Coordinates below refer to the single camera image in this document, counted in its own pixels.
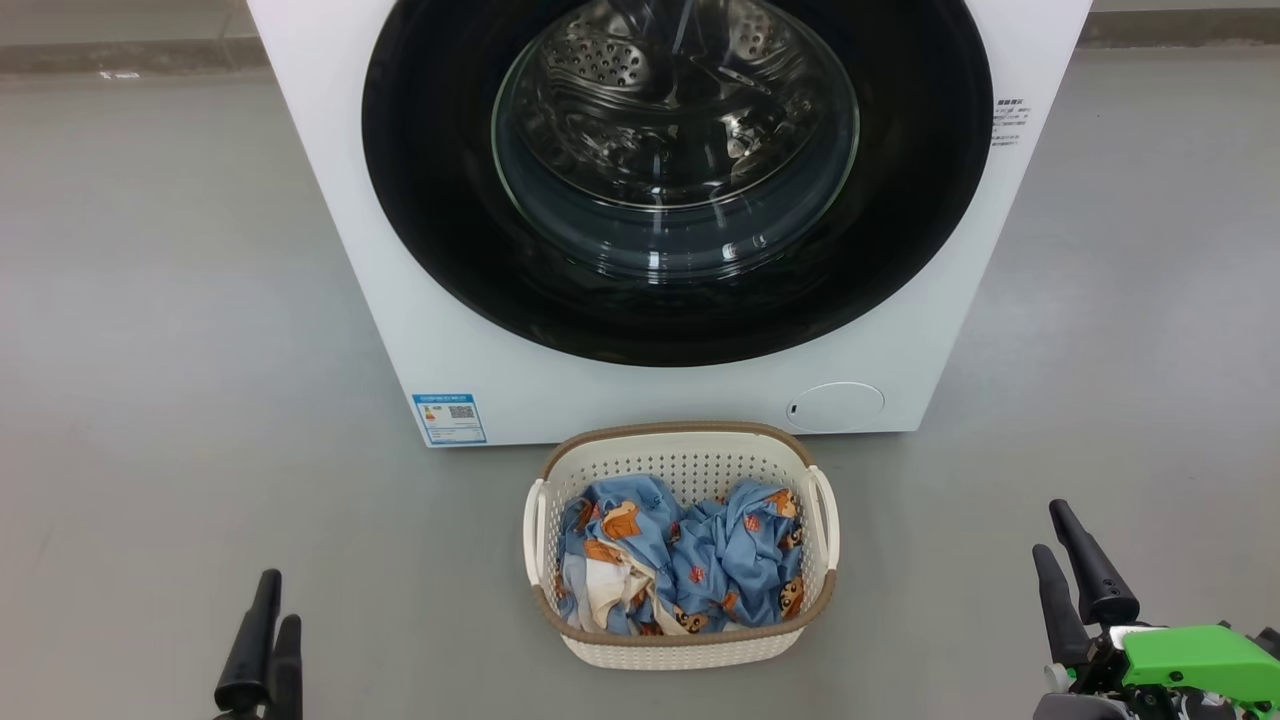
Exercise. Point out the round glass washer door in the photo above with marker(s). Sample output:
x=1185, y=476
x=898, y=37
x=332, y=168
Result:
x=430, y=220

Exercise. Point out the white front-load washing machine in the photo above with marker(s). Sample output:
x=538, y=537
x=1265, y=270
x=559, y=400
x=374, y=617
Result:
x=330, y=200

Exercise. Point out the small black text sticker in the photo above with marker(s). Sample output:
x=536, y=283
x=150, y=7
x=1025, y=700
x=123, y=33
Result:
x=1008, y=122

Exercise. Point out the cream laundry basket brown rim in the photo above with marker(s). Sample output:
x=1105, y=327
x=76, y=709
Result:
x=680, y=645

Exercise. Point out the blue energy label sticker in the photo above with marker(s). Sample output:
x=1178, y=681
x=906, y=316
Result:
x=449, y=418

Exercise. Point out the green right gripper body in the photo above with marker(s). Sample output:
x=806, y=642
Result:
x=1190, y=660

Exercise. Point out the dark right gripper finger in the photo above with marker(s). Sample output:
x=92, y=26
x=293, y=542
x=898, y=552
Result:
x=1062, y=620
x=1100, y=585

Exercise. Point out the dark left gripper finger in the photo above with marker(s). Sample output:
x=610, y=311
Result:
x=250, y=660
x=287, y=680

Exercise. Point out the blue cartoon garment cream lining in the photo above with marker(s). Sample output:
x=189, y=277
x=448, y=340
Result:
x=625, y=560

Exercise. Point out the blue cartoon print garment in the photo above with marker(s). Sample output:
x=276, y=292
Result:
x=740, y=565

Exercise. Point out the round white filter cover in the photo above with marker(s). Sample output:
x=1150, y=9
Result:
x=835, y=408

